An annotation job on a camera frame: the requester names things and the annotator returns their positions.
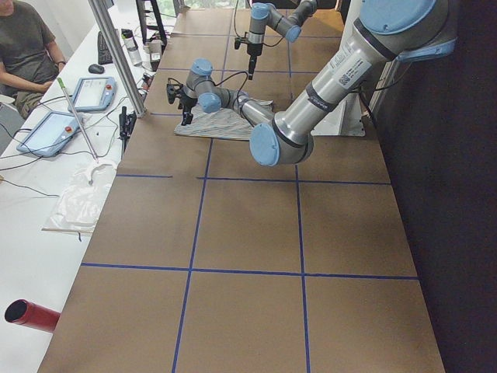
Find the black computer mouse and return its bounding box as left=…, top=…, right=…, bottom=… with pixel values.
left=88, top=64, right=105, bottom=75

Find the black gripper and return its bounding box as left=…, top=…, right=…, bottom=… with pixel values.
left=247, top=43, right=262, bottom=80
left=180, top=95, right=197, bottom=126

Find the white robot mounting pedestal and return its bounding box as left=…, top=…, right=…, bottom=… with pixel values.
left=311, top=93, right=365, bottom=137

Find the lower blue teach pendant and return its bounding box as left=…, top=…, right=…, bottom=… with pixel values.
left=16, top=111, right=79, bottom=157

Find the aluminium frame post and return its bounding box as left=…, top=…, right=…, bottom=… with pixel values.
left=89, top=0, right=146, bottom=118

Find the black keyboard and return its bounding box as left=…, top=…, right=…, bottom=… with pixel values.
left=97, top=31, right=113, bottom=65

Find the clear water bottle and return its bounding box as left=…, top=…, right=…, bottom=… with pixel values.
left=121, top=29, right=142, bottom=66

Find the seated person in grey shirt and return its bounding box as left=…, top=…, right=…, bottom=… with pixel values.
left=1, top=1, right=67, bottom=119

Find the black clamp tool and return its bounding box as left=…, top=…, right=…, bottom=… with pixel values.
left=119, top=106, right=137, bottom=157

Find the upper blue teach pendant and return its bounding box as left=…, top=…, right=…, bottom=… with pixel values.
left=71, top=77, right=116, bottom=113

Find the blue teach pendant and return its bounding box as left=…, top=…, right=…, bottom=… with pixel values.
left=16, top=111, right=79, bottom=157
left=71, top=77, right=116, bottom=113

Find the blue white striped polo shirt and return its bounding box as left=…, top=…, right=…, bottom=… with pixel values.
left=174, top=96, right=275, bottom=141

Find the red cylinder tube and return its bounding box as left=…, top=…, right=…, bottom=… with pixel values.
left=4, top=299, right=61, bottom=333

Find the metal rod with green tip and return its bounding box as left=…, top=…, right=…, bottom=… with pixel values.
left=57, top=77, right=98, bottom=162

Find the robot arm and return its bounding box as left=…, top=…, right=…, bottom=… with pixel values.
left=167, top=1, right=460, bottom=166
left=244, top=0, right=318, bottom=80

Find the clear plastic bag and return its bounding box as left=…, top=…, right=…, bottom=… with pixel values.
left=42, top=166, right=116, bottom=235

